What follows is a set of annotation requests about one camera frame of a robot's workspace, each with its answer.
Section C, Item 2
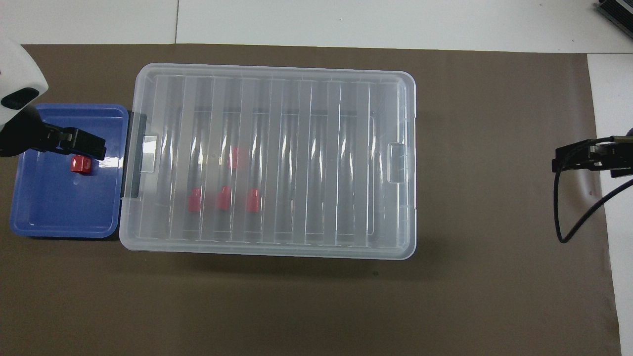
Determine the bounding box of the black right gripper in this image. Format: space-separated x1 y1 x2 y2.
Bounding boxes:
552 134 633 178

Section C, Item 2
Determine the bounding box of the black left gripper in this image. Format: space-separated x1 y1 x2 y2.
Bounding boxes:
0 106 107 160

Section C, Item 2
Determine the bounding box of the clear ribbed plastic lid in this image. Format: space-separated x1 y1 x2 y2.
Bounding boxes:
119 63 417 260

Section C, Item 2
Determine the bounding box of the blue plastic tray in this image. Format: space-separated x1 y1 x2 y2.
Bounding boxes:
9 103 130 239

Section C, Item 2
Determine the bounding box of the clear plastic storage box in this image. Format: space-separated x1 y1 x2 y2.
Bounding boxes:
119 63 417 260

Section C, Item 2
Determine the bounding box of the black electronic device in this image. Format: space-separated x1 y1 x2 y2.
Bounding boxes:
596 0 633 26

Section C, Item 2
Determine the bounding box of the brown paper table mat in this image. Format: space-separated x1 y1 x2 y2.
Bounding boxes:
0 44 622 356

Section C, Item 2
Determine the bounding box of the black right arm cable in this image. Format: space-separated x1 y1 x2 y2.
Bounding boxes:
553 148 633 244

